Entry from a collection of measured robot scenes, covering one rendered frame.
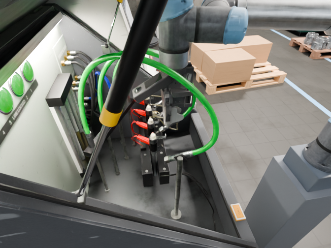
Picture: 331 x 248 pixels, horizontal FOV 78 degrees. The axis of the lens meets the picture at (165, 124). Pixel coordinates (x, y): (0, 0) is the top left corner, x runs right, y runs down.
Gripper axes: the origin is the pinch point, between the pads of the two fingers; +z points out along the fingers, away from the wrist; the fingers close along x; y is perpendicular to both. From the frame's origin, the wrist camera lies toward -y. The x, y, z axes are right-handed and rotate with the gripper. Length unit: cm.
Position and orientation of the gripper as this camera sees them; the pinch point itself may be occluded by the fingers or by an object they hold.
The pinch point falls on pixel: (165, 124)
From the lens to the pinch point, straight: 65.8
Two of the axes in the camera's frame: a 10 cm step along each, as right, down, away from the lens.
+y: 9.9, -1.0, 1.1
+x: -1.5, -6.5, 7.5
